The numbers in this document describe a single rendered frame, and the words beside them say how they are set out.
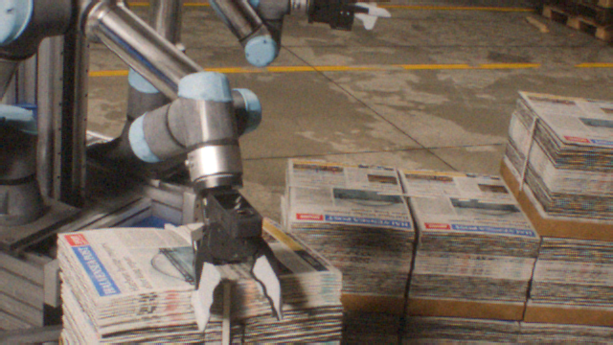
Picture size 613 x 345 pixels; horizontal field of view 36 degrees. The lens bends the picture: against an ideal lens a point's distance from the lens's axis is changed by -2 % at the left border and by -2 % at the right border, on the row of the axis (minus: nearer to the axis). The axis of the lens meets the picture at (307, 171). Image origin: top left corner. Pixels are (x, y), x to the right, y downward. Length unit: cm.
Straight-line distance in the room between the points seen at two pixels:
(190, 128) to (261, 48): 97
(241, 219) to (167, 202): 117
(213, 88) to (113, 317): 34
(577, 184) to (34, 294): 122
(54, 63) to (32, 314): 56
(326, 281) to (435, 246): 81
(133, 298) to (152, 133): 25
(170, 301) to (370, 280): 95
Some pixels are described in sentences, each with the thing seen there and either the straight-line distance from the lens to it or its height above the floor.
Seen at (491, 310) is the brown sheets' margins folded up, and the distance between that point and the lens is 233.
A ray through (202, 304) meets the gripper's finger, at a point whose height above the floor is 107.
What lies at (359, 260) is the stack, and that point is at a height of 74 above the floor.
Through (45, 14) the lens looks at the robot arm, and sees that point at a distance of 167.
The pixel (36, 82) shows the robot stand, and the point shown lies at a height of 104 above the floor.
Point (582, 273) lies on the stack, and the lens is 236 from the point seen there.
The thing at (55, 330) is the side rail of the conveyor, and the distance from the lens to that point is 175.
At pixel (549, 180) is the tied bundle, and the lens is 223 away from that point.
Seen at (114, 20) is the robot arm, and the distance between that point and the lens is 167.
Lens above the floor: 174
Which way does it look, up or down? 22 degrees down
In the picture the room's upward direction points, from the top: 7 degrees clockwise
